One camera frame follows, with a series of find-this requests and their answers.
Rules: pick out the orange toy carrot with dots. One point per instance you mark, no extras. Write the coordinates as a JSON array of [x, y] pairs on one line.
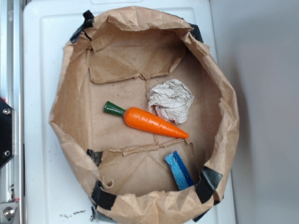
[[145, 121]]

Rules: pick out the crumpled white paper ball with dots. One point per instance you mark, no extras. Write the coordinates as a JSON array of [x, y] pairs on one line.
[[171, 100]]

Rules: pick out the brown paper bag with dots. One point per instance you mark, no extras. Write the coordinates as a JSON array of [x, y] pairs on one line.
[[125, 53]]

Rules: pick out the blue sponge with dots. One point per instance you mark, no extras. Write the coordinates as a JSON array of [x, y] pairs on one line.
[[179, 171]]

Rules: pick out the white plastic tray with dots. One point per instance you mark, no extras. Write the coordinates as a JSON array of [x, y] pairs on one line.
[[53, 194]]

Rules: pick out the black bracket with screws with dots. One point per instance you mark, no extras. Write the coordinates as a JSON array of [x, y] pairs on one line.
[[6, 133]]

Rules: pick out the aluminium frame rail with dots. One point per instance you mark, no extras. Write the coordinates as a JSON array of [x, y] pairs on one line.
[[12, 208]]

